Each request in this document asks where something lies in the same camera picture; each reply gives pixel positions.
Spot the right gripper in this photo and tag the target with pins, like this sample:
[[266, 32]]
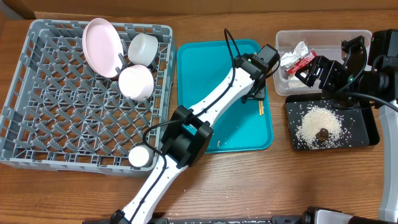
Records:
[[315, 72]]

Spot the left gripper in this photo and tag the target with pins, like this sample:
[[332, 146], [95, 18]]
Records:
[[261, 95]]

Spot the wooden chopstick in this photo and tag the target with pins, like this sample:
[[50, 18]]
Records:
[[262, 107]]

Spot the red snack wrapper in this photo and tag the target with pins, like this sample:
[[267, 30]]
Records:
[[301, 62]]

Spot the white napkin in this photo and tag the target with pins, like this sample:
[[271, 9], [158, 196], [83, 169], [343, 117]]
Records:
[[287, 59]]

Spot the white rice pile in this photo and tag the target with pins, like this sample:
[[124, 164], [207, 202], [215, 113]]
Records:
[[312, 121]]

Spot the medium white bowl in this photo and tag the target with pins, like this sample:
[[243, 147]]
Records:
[[136, 83]]

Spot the grey metal bowl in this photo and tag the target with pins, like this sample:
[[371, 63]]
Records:
[[143, 49]]

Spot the small white cup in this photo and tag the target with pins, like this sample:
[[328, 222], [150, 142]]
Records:
[[140, 156]]

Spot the large white plate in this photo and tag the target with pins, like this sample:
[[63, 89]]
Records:
[[101, 47]]

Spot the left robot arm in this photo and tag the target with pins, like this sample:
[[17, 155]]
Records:
[[188, 134]]

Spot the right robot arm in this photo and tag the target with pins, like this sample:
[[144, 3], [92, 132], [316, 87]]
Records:
[[366, 77]]

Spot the black waste tray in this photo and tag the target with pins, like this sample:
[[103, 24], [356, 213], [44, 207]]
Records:
[[360, 122]]

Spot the clear plastic bin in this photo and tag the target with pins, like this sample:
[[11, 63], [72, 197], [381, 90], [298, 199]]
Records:
[[323, 42]]

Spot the teal serving tray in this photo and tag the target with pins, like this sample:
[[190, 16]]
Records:
[[201, 67]]

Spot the grey dish rack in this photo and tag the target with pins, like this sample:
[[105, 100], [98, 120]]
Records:
[[60, 114]]

